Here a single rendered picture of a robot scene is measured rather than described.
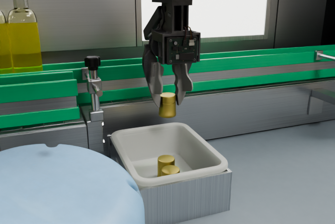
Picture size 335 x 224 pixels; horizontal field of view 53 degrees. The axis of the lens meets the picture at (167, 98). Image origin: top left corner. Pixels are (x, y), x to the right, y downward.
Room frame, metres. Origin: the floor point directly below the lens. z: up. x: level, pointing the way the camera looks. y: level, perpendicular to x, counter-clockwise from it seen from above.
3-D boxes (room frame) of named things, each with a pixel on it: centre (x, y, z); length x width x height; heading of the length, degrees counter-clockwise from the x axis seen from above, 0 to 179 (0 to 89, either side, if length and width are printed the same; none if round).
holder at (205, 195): (0.62, 0.02, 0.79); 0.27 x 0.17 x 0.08; 20
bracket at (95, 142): (0.66, 0.16, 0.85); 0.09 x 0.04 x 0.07; 20
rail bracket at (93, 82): (0.65, 0.15, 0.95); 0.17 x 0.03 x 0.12; 20
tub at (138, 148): (0.59, 0.01, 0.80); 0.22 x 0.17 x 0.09; 20
